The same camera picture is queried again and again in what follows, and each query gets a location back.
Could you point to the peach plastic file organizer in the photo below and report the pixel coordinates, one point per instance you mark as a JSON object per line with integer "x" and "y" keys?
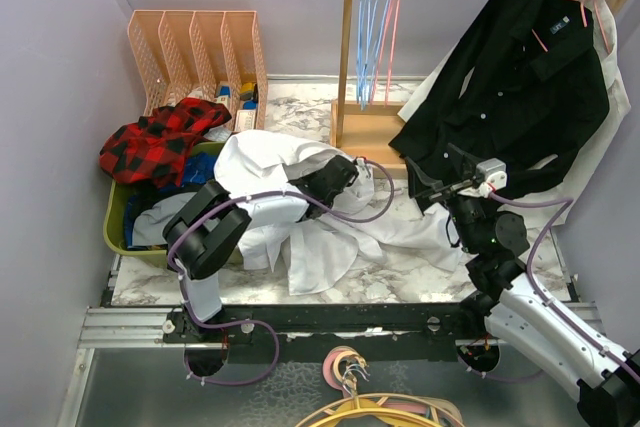
{"x": 176, "y": 50}

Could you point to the small boxes in organizer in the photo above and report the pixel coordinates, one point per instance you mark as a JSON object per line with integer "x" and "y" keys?
{"x": 245, "y": 105}

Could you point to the clothes pile in bin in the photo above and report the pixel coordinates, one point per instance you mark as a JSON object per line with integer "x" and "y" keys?
{"x": 147, "y": 212}

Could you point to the wooden clothes rack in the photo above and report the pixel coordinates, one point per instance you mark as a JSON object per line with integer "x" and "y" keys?
{"x": 367, "y": 131}

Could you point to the white shirt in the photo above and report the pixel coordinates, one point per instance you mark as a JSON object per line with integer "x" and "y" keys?
{"x": 605, "y": 112}
{"x": 320, "y": 245}

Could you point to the green plastic laundry bin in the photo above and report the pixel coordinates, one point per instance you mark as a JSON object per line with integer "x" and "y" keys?
{"x": 113, "y": 223}

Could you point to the pink wire hanger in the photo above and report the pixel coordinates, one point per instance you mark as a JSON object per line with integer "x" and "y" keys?
{"x": 387, "y": 45}

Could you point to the blue wire hangers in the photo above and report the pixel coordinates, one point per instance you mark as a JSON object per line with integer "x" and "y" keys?
{"x": 371, "y": 16}

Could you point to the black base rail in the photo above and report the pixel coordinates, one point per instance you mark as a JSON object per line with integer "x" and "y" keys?
{"x": 441, "y": 328}

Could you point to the pile of spare hangers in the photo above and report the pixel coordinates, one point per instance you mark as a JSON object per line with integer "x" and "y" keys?
{"x": 344, "y": 368}

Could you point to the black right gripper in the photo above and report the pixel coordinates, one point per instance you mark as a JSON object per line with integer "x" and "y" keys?
{"x": 462, "y": 162}

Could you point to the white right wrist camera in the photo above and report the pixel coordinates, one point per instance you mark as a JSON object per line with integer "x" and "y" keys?
{"x": 490, "y": 176}

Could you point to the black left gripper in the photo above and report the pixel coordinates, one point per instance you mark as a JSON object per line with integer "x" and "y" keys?
{"x": 307, "y": 178}

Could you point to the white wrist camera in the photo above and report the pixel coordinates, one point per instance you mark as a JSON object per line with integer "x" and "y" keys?
{"x": 490, "y": 176}
{"x": 362, "y": 164}

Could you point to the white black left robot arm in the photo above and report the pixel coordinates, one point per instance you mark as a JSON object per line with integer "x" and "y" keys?
{"x": 202, "y": 236}

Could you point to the red black plaid shirt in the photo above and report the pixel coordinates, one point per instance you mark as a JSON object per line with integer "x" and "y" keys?
{"x": 155, "y": 149}

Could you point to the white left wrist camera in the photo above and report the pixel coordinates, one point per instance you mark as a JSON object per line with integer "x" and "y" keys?
{"x": 362, "y": 164}

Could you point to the aluminium frame rail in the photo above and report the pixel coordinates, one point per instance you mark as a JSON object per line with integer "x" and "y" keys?
{"x": 158, "y": 327}

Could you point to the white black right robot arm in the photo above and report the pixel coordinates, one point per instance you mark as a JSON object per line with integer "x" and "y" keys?
{"x": 601, "y": 375}

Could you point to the black hanging shirt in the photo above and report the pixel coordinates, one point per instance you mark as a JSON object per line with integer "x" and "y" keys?
{"x": 510, "y": 97}

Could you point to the white hanging shirt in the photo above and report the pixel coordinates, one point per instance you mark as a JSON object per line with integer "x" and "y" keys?
{"x": 605, "y": 112}

